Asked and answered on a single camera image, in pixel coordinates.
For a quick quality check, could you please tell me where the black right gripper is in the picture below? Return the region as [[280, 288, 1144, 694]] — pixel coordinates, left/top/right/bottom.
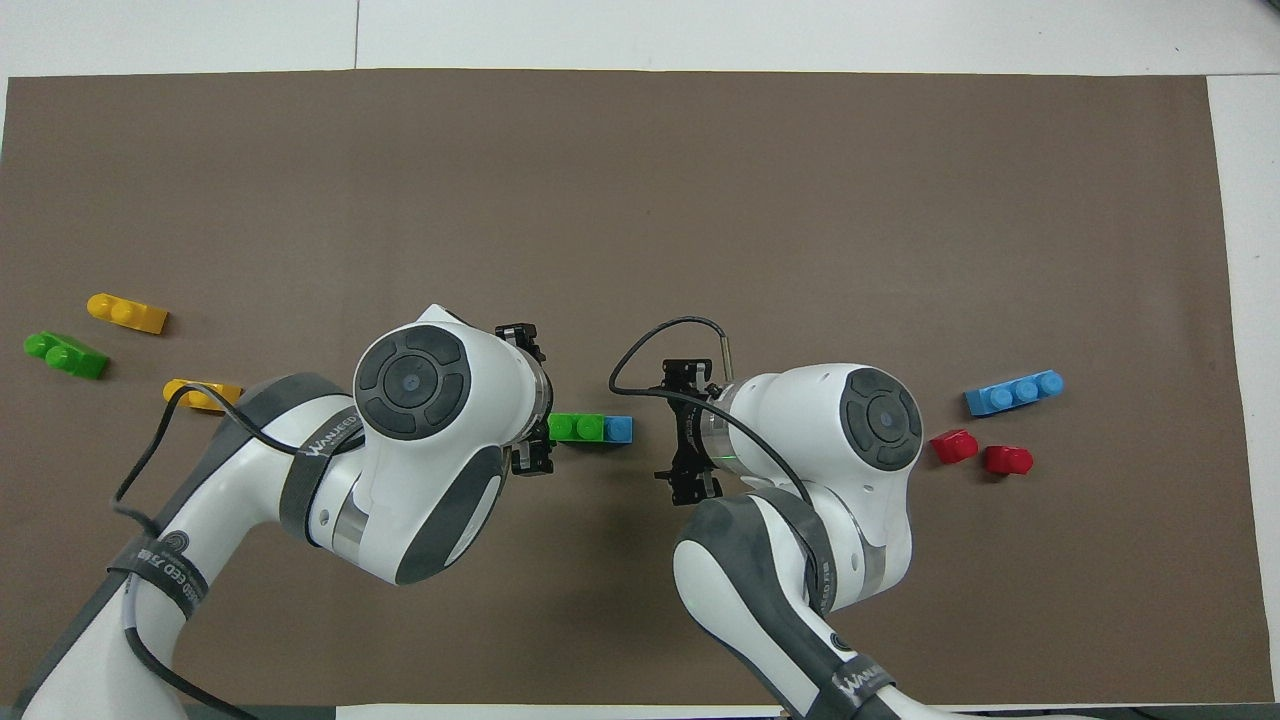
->
[[495, 321, 723, 508]]

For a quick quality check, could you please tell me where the green two-stud block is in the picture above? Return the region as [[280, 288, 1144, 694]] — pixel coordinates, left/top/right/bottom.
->
[[22, 331, 111, 381], [548, 412, 606, 444]]

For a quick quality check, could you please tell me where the yellow two-stud block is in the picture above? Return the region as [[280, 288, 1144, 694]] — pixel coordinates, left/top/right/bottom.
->
[[86, 292, 170, 336], [162, 377, 244, 414]]

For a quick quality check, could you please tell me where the brown table mat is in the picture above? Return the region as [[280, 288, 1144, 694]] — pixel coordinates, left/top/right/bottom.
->
[[0, 68, 1277, 707]]

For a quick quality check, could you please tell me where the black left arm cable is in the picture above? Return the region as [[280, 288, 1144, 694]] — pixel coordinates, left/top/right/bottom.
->
[[110, 381, 363, 720]]

